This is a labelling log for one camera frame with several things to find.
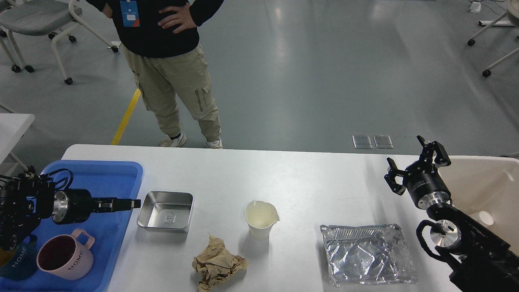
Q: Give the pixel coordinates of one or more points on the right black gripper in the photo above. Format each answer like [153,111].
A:
[423,182]

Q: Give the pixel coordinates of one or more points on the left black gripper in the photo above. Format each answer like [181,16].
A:
[76,205]

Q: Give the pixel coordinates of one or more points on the square stainless steel dish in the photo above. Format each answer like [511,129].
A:
[166,211]

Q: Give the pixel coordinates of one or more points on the pink HOME mug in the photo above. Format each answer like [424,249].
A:
[67,256]

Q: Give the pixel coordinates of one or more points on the dark teal HOME mug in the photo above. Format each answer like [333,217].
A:
[20,263]

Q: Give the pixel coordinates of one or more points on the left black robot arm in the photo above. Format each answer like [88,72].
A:
[28,198]

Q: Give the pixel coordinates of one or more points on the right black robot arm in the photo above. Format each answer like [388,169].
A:
[480,260]

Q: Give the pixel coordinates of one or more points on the person's right hand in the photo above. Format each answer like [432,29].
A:
[107,11]

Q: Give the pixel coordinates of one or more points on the person's left hand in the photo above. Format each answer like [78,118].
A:
[180,18]

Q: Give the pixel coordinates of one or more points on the blue plastic tray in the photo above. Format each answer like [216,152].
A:
[116,179]

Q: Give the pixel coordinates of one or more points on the silver floor plate right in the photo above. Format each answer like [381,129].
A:
[383,141]

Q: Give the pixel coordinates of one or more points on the silver floor plate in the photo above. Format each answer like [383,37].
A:
[362,141]
[383,141]

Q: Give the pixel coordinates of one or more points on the silver floor plate left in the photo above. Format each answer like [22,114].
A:
[362,141]

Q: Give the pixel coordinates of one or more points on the white plastic bin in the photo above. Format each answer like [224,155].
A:
[488,184]

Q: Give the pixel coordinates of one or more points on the aluminium foil container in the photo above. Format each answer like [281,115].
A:
[367,255]

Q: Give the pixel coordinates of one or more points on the white side table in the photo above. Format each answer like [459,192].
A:
[12,128]

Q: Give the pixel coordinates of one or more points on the crumpled brown paper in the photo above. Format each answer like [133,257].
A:
[216,264]

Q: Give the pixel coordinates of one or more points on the white paper cup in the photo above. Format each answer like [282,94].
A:
[260,217]

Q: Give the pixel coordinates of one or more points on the person in black sweater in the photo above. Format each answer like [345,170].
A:
[167,66]

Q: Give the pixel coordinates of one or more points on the blue ID badge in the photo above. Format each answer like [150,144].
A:
[130,15]

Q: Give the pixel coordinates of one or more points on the grey office chair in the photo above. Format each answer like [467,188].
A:
[47,17]

